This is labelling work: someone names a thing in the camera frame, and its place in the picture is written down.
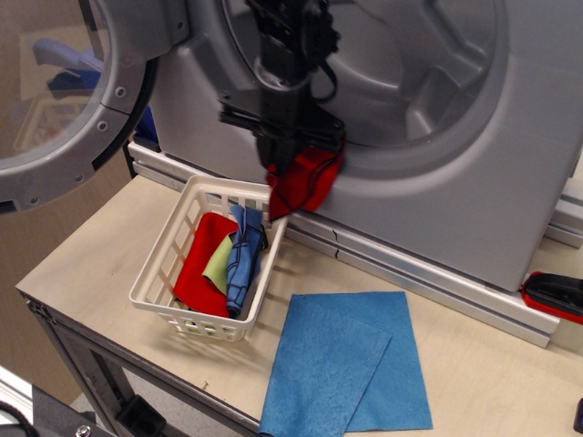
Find red toy shirt black trim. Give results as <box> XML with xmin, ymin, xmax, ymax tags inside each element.
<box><xmin>266</xmin><ymin>143</ymin><xmax>344</xmax><ymax>221</ymax></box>

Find metal table frame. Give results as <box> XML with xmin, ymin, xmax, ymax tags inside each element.
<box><xmin>22</xmin><ymin>292</ymin><xmax>259</xmax><ymax>436</ymax></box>

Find round transparent washer door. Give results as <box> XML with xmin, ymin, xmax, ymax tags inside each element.
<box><xmin>1</xmin><ymin>1</ymin><xmax>183</xmax><ymax>214</ymax></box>

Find grey base with bolt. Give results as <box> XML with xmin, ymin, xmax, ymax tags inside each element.
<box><xmin>0</xmin><ymin>386</ymin><xmax>116</xmax><ymax>437</ymax></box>

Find blue clamp behind door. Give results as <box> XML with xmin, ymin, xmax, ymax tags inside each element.
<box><xmin>33</xmin><ymin>38</ymin><xmax>104</xmax><ymax>95</ymax></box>

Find black bracket under table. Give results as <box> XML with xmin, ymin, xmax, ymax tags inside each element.
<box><xmin>117</xmin><ymin>394</ymin><xmax>167</xmax><ymax>437</ymax></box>

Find aluminium extrusion rail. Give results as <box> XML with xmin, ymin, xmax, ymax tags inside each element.
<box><xmin>128</xmin><ymin>143</ymin><xmax>559</xmax><ymax>347</ymax></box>

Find plain red cloth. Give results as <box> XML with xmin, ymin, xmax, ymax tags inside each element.
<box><xmin>174</xmin><ymin>212</ymin><xmax>238</xmax><ymax>318</ymax></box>

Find white plastic laundry basket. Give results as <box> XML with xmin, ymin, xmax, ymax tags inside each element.
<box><xmin>129</xmin><ymin>176</ymin><xmax>287</xmax><ymax>341</ymax></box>

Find blue folded cloth sheet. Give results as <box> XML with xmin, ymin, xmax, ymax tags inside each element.
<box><xmin>259</xmin><ymin>291</ymin><xmax>433</xmax><ymax>436</ymax></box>

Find grey toy washing machine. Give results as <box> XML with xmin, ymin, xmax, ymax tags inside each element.
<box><xmin>151</xmin><ymin>1</ymin><xmax>582</xmax><ymax>290</ymax></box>

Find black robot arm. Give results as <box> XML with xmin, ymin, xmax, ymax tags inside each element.
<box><xmin>220</xmin><ymin>1</ymin><xmax>345</xmax><ymax>174</ymax></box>

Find light green cloth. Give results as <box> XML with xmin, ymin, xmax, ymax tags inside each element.
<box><xmin>202</xmin><ymin>233</ymin><xmax>235</xmax><ymax>295</ymax></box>

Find blue toy jeans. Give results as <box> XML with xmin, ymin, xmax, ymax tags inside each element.
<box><xmin>227</xmin><ymin>205</ymin><xmax>269</xmax><ymax>319</ymax></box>

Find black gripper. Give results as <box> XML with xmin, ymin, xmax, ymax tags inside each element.
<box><xmin>219</xmin><ymin>74</ymin><xmax>344</xmax><ymax>174</ymax></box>

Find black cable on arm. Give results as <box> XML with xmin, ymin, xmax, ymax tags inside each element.
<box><xmin>313</xmin><ymin>61</ymin><xmax>339</xmax><ymax>104</ymax></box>

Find red black clamp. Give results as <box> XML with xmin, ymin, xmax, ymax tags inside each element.
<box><xmin>521</xmin><ymin>271</ymin><xmax>582</xmax><ymax>324</ymax></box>

